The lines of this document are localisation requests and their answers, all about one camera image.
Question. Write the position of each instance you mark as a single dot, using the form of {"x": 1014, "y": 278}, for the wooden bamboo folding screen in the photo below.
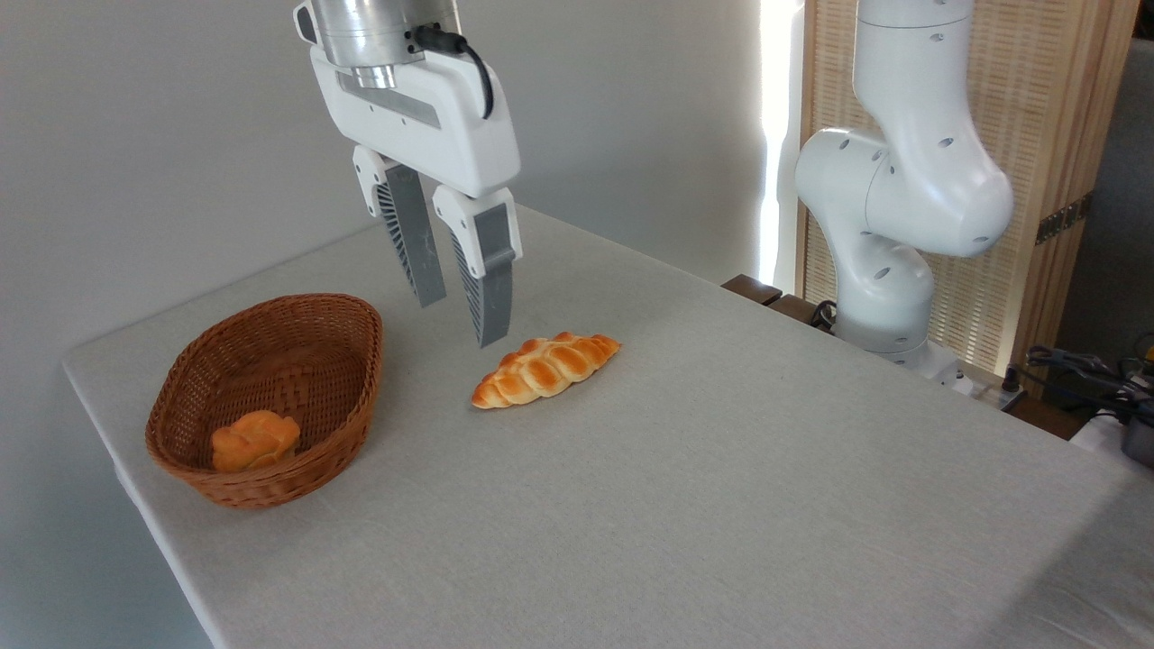
{"x": 1046, "y": 90}

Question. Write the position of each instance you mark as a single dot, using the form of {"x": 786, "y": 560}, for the dark brown wooden board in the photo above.
{"x": 753, "y": 288}

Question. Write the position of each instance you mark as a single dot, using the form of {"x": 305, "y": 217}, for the long braided bread loaf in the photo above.
{"x": 545, "y": 370}

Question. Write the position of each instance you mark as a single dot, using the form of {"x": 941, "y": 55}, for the brown wicker basket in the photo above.
{"x": 297, "y": 361}

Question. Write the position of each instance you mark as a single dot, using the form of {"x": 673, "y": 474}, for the white power strip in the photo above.
{"x": 996, "y": 395}

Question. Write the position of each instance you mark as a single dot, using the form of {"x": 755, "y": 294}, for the grey device box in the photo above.
{"x": 1140, "y": 443}

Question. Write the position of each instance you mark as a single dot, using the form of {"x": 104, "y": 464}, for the grey tablecloth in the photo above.
{"x": 721, "y": 505}

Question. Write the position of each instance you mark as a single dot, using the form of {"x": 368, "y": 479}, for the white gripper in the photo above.
{"x": 424, "y": 126}

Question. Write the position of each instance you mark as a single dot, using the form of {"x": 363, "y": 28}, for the small round bread roll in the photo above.
{"x": 254, "y": 441}

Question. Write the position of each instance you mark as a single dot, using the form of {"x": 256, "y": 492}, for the dark metal screen hinge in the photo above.
{"x": 1064, "y": 219}

